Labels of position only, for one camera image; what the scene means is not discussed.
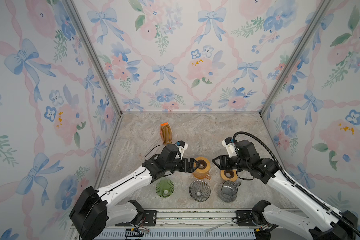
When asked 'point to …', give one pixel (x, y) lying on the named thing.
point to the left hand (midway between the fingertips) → (195, 163)
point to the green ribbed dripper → (164, 188)
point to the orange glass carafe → (201, 176)
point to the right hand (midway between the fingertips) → (216, 159)
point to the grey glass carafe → (228, 190)
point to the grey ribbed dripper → (199, 191)
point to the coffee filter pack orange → (166, 133)
